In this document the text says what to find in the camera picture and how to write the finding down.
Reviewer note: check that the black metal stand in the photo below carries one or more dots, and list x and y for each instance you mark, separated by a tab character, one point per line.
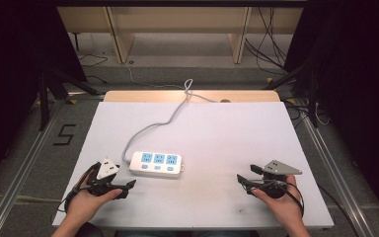
51	89
311	95

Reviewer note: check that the white table board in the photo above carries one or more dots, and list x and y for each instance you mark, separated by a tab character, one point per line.
217	141

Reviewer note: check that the white power strip blue sockets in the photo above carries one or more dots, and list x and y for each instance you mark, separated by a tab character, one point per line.
156	164

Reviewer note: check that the person's left hand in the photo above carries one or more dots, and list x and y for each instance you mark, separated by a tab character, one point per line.
87	204

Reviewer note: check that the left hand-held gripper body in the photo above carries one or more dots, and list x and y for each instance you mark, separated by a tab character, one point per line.
107	169

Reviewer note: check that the person's right hand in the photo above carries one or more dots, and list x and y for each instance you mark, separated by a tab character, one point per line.
283	205

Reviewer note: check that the light wooden shelf frame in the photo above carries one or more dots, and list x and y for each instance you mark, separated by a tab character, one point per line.
181	23

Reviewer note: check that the aluminium floor rail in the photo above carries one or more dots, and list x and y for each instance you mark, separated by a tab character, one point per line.
19	168
335	174

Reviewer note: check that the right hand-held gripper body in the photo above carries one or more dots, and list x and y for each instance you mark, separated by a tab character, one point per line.
276	179

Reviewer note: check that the dark curtain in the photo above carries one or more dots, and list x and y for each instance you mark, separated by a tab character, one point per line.
16	65
358	82

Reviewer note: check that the wooden table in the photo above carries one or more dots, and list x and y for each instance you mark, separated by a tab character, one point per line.
151	96

